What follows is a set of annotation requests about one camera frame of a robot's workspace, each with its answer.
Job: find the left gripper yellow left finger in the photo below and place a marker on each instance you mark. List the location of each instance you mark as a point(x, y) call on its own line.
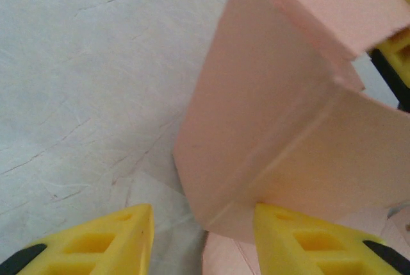
point(96, 249)

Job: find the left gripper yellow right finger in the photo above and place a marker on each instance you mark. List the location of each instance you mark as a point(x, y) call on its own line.
point(304, 249)

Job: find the pink paper box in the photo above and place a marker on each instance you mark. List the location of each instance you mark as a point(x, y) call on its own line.
point(272, 111)

